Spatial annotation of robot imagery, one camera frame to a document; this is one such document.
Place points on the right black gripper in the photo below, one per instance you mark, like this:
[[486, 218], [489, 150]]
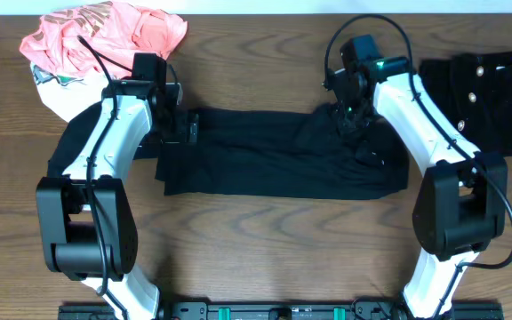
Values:
[[345, 126]]

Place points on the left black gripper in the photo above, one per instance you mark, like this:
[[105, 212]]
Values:
[[192, 126]]

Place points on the black t-shirt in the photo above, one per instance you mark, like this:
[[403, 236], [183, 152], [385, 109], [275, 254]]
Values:
[[285, 154]]

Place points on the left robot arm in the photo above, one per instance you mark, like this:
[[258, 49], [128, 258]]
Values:
[[86, 223]]

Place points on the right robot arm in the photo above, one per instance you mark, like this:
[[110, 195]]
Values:
[[459, 208]]

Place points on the black garment under pile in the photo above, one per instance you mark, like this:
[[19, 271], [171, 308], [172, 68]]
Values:
[[73, 140]]

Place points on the white printed shirt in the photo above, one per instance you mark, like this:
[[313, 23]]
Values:
[[67, 97]]

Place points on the pink crumpled shirt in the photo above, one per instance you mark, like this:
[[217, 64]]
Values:
[[117, 30]]

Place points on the black cardigan with gold buttons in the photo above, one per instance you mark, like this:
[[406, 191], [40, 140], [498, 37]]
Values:
[[474, 92]]

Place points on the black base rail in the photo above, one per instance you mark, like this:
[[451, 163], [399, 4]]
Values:
[[358, 310]]

